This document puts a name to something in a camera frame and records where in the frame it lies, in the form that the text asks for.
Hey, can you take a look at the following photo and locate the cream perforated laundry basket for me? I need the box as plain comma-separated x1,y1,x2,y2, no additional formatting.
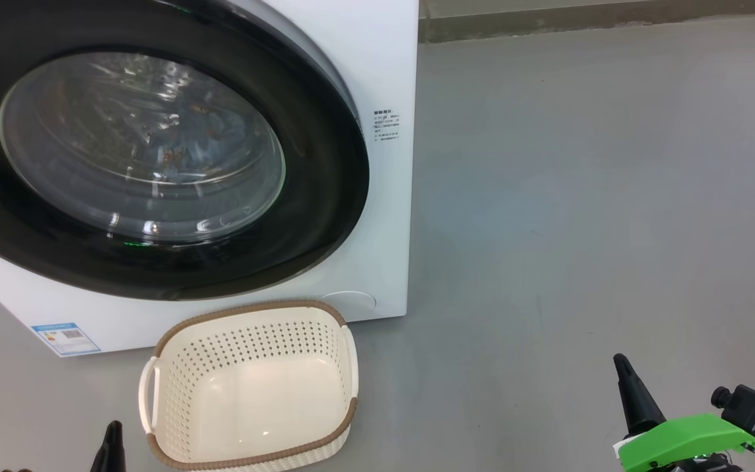
138,300,359,472

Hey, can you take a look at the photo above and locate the round white filter cover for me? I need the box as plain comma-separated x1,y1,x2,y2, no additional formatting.
319,290,378,313

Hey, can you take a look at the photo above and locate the white front-load washing machine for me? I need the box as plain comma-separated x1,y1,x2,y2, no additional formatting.
0,0,420,359

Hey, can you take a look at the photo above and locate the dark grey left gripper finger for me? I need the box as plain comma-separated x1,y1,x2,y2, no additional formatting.
90,420,126,472

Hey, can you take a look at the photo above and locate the round black glass washer door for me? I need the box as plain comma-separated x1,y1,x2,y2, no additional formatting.
0,0,371,302

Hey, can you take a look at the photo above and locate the black text warning label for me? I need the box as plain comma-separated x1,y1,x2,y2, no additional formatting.
372,109,402,142

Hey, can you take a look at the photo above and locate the blue energy label sticker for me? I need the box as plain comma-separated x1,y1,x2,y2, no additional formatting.
31,322,102,357

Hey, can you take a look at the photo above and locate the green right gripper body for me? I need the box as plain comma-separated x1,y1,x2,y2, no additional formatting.
615,412,755,472

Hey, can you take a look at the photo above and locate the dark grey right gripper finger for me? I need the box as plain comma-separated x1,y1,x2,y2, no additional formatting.
613,353,667,439

